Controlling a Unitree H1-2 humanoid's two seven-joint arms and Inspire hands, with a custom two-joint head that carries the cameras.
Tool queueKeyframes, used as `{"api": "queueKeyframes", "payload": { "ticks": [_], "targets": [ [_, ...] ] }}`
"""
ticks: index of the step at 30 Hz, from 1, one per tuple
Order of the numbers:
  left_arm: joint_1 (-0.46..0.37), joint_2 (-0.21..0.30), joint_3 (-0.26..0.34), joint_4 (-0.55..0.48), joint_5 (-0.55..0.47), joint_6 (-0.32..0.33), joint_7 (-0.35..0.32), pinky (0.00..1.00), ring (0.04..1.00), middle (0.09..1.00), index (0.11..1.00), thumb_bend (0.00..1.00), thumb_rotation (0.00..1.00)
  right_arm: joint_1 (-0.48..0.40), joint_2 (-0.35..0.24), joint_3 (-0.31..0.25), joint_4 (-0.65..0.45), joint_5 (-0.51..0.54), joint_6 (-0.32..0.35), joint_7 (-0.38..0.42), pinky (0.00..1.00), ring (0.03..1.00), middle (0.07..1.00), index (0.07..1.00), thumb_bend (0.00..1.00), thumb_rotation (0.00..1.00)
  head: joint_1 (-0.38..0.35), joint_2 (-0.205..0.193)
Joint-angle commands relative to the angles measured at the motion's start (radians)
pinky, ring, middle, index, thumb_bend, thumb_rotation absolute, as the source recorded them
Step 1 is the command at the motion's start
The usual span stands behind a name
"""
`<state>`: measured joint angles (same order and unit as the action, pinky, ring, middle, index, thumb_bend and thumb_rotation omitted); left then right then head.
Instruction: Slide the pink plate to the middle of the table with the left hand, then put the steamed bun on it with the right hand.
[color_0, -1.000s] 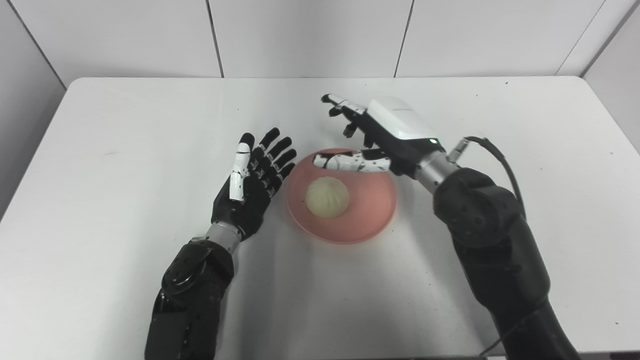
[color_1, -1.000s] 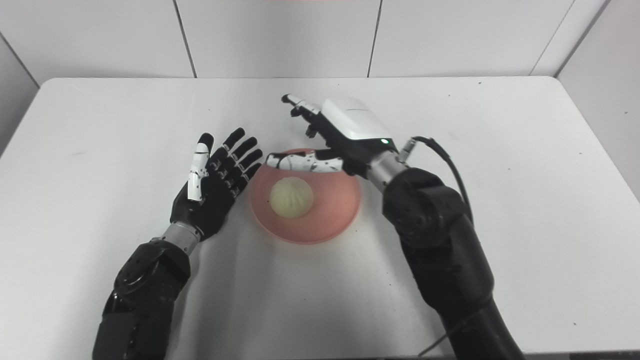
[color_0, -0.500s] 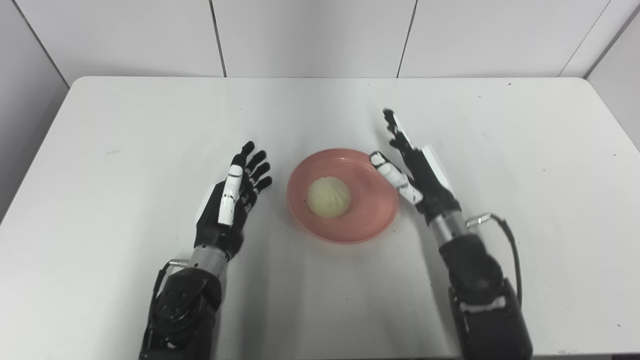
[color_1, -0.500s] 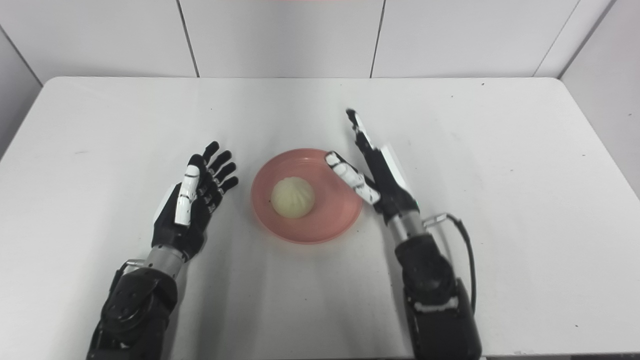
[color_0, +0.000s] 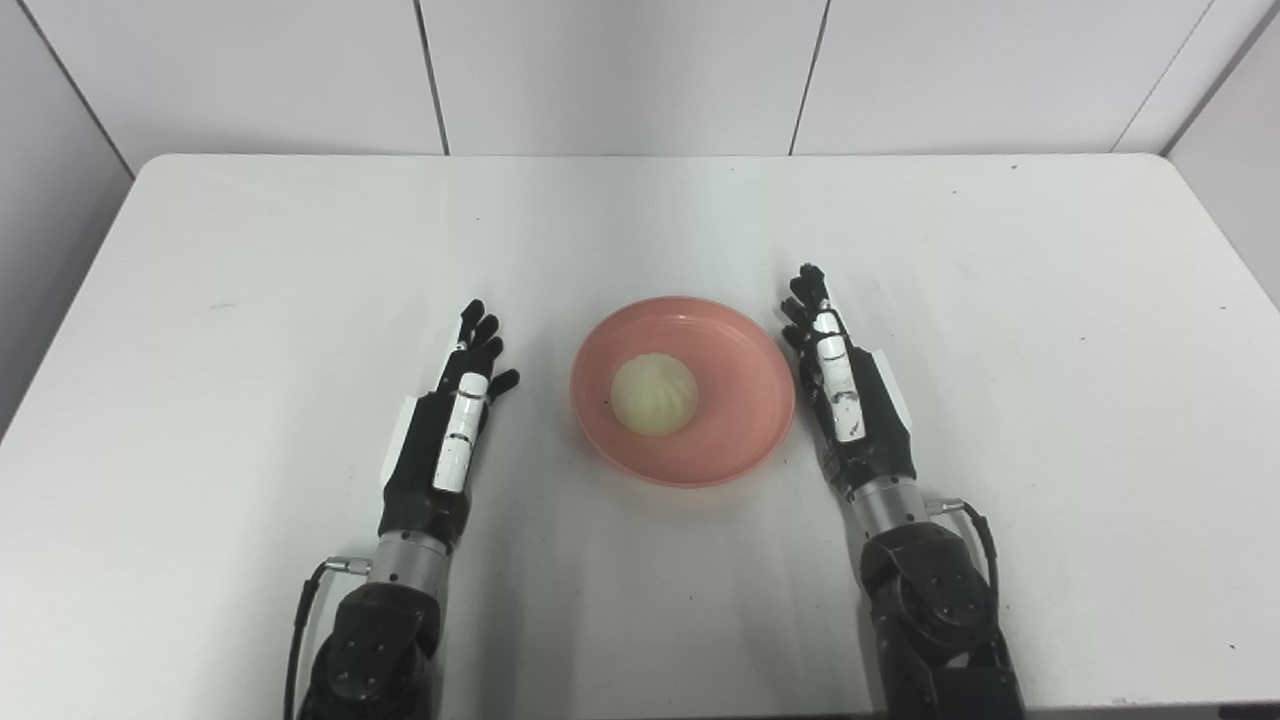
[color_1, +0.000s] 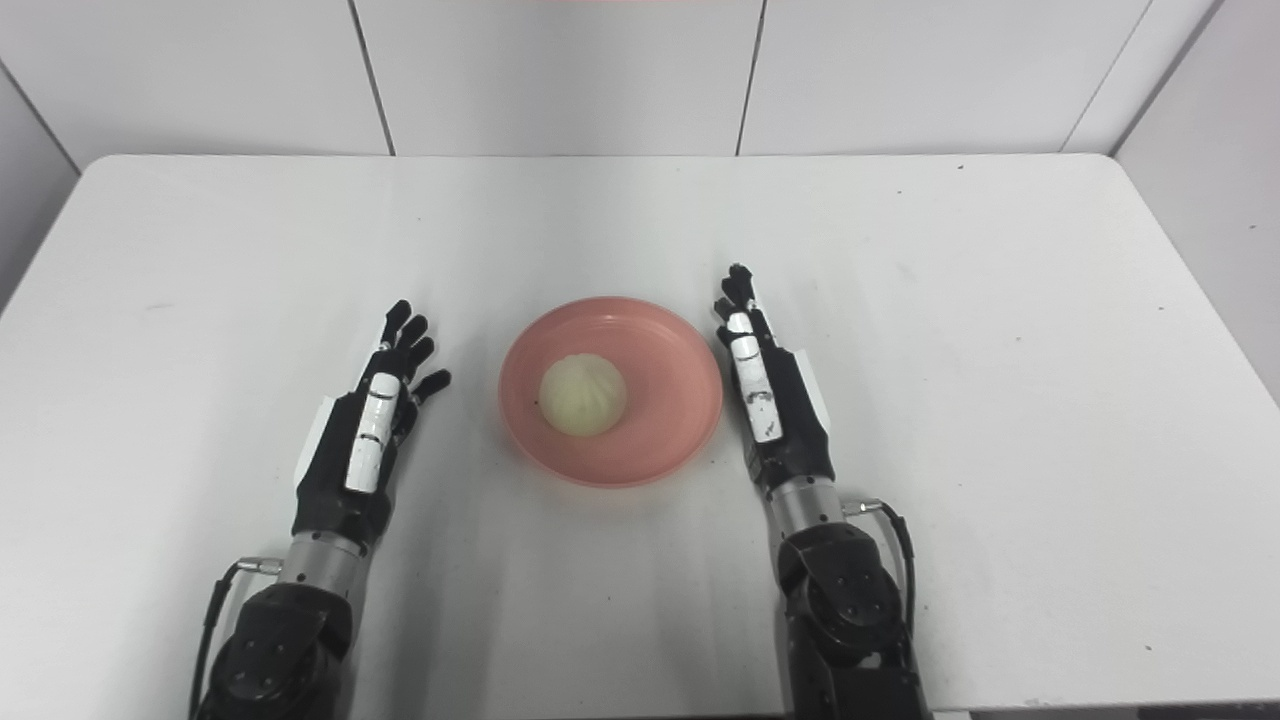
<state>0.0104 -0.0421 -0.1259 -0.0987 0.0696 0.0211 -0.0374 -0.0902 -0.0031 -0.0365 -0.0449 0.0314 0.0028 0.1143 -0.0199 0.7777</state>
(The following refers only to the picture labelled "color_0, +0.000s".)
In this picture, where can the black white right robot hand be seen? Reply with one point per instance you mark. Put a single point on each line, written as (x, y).
(865, 420)

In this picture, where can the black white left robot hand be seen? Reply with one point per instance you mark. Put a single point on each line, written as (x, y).
(425, 470)

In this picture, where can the pink round plate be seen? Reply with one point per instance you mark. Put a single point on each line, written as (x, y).
(740, 400)

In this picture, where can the white steamed bun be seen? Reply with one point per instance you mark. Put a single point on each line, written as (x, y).
(655, 395)

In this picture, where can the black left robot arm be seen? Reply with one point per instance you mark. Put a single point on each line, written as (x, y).
(375, 650)

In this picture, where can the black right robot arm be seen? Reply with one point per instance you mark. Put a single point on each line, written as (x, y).
(930, 610)

